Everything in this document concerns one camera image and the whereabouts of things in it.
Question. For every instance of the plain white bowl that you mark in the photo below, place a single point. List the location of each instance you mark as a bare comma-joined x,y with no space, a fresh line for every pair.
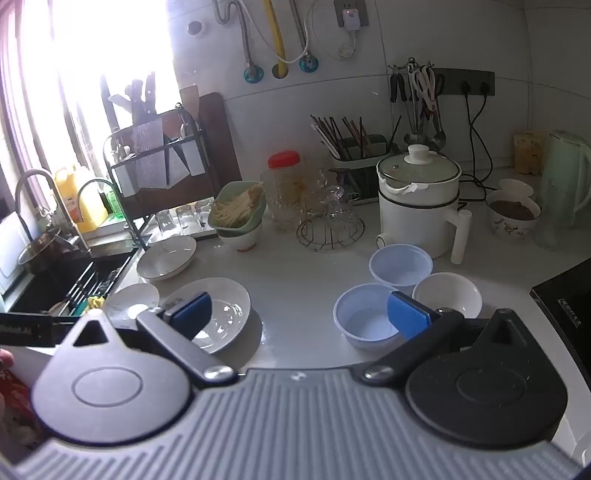
516,186

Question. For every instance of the window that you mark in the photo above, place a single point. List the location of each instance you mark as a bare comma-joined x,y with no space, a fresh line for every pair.
92,55

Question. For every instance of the yellow box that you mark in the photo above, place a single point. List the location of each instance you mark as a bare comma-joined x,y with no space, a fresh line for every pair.
530,152

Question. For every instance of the person's left hand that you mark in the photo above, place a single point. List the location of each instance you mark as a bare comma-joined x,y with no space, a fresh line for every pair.
3,359

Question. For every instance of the short steel faucet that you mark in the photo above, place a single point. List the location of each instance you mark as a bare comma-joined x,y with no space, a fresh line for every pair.
94,182

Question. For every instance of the gold rimmed white plate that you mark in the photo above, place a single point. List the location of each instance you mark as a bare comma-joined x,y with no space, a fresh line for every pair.
166,258

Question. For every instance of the black induction cooktop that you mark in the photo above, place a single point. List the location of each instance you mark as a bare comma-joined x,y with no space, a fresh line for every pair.
565,304

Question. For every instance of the blue plastic bowl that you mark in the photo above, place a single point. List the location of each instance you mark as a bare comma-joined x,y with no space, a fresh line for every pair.
360,314
399,265

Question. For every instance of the green colander with noodles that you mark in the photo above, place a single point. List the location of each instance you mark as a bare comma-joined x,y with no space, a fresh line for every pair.
238,205

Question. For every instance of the steel pot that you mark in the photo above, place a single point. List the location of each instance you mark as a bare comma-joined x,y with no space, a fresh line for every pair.
44,251

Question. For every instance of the yellow cloth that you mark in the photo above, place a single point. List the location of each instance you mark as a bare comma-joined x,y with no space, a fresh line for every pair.
97,302

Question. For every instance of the green white chopstick holder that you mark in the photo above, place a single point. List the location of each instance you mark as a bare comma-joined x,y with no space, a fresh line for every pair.
364,175

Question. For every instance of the hanging utensils and scissors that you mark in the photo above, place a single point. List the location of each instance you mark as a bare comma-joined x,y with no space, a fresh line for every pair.
406,92

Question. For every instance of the floral print bowl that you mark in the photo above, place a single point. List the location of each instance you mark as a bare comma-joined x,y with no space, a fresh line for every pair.
510,221

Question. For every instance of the grey wall power strip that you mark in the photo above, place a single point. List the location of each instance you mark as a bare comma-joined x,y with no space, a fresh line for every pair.
461,81

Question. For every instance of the white countertop appliance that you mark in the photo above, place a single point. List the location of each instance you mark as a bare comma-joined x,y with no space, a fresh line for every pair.
14,249

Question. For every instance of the green bottle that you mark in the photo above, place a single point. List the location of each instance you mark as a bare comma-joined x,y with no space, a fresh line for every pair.
115,205

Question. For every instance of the round wall cap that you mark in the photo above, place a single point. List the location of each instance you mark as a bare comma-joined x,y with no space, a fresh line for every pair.
195,27

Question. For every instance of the yellow oil bottle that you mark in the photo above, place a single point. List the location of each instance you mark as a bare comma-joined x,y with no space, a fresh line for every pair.
87,207

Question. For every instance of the steel cleaver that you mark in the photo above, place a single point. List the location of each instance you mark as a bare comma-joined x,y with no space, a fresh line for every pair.
147,152

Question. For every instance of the black sink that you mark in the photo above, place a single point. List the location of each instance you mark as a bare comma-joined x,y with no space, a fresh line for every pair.
51,286

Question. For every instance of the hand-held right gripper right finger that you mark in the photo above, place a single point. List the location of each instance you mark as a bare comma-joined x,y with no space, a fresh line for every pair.
406,316

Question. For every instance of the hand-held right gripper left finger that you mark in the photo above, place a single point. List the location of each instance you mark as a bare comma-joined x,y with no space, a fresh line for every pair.
194,311

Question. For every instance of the sink drain rack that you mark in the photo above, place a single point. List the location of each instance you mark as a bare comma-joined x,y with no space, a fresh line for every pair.
90,286

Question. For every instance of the small white plate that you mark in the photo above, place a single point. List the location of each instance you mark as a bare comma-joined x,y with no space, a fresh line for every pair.
129,297

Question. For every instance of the drinking glass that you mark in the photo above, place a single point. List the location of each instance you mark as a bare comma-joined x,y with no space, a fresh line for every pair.
184,218
164,224
203,213

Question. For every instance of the white ceramic bowl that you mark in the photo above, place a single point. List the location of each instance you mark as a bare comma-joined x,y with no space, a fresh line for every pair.
445,290

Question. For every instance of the large white plate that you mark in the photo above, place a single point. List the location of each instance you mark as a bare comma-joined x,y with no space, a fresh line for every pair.
228,304

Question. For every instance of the white bowl under colander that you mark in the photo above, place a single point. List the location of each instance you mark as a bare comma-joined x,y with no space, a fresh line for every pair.
240,237

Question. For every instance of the dark wooden cutting board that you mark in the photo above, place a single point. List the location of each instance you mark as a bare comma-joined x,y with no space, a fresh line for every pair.
226,152

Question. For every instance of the white electric cooking pot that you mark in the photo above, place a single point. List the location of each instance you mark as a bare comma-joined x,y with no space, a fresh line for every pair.
411,207

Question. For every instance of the upturned glass cups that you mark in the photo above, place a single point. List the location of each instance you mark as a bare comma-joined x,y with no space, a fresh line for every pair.
325,196

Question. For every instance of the white plug adapter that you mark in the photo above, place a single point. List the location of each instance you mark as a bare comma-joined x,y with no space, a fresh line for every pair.
351,18

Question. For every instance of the tall steel faucet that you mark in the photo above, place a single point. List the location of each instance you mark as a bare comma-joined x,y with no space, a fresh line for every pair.
25,177

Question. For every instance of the black metal knife rack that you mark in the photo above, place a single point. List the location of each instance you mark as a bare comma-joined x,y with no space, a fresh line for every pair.
120,170

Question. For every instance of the red lidded glass jar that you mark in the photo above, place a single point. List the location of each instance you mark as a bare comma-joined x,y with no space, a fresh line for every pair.
281,194

